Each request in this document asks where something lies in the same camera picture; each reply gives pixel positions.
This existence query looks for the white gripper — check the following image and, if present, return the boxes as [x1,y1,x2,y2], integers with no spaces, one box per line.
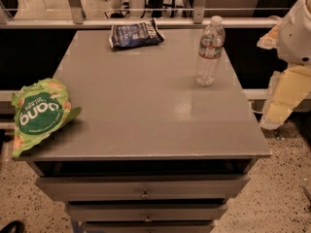
[257,0,311,130]

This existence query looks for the clear plastic water bottle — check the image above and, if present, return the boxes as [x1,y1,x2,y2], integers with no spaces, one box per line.
[194,16,225,86]

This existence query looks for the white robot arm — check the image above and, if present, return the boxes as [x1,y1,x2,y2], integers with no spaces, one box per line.
[257,0,311,130]

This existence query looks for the dark blue chip bag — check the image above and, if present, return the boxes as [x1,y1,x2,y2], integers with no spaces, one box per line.
[109,18,164,49]

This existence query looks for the green rice chip bag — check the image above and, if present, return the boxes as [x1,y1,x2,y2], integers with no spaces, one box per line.
[12,78,82,158]

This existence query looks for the grey drawer cabinet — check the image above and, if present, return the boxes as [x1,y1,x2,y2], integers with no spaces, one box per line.
[13,28,272,233]

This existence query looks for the middle grey drawer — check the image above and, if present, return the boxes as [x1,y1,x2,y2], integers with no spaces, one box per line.
[66,203,227,222]

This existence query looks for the grey drawer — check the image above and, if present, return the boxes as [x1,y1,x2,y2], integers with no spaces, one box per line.
[84,221,215,233]
[66,203,227,222]
[36,175,250,202]

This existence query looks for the bottom grey drawer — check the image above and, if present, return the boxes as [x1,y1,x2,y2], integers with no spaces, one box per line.
[84,221,215,233]

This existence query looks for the top grey drawer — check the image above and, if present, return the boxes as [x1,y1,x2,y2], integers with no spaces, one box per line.
[36,175,250,202]

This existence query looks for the black shoe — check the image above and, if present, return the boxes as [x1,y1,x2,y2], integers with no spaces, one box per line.
[0,220,24,233]

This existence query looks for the metal railing frame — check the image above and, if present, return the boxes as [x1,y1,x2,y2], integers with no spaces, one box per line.
[1,0,281,30]

